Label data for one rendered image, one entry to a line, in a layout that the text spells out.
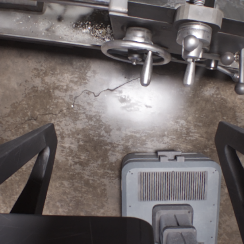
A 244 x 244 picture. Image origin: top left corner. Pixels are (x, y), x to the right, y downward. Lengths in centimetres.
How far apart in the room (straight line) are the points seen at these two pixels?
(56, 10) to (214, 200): 119
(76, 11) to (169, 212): 104
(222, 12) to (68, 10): 69
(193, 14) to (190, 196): 94
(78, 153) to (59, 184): 24
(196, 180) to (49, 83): 102
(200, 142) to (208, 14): 104
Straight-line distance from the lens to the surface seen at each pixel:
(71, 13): 103
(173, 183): 116
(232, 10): 54
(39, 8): 104
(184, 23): 49
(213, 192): 124
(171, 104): 135
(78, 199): 150
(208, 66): 80
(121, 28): 68
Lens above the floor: 133
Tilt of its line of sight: 85 degrees down
